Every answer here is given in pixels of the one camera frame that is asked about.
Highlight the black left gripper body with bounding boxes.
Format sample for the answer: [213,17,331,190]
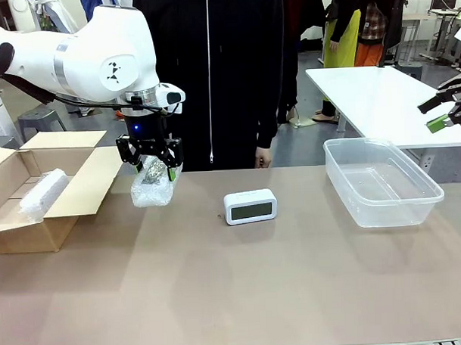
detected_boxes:
[123,110,169,154]

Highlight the bubble clock with code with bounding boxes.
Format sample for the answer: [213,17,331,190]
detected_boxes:
[129,154,185,210]

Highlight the white digital alarm clock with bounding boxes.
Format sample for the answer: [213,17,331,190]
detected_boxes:
[222,188,279,227]

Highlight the plain bubble clock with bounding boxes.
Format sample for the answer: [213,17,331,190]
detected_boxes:
[17,166,73,222]

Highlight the black sleeved left forearm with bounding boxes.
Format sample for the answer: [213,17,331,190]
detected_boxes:
[254,98,280,151]

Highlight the person's left hand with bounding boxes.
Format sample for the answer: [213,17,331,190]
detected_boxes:
[254,147,273,169]

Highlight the white table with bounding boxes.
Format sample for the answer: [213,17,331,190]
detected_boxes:
[305,62,461,174]

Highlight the grey height adjustable desk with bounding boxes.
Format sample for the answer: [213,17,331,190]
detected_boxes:
[417,8,461,70]

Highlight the brown cardboard box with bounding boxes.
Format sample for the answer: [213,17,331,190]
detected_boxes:
[0,129,128,256]

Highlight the grey metal stool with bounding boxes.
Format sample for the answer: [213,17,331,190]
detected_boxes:
[16,109,68,145]

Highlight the person in black coat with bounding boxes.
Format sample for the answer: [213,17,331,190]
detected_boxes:
[382,0,411,53]

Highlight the person in plaid shirt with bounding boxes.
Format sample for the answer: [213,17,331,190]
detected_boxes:
[351,0,389,67]

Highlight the person in yellow apron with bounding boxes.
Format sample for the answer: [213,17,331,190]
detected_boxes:
[307,0,366,123]

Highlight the clear plastic container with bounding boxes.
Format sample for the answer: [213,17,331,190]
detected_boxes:
[322,134,446,231]

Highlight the person in black zip jacket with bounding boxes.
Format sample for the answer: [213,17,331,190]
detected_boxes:
[131,0,303,175]

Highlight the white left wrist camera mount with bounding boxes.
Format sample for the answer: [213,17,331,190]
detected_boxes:
[157,82,187,116]

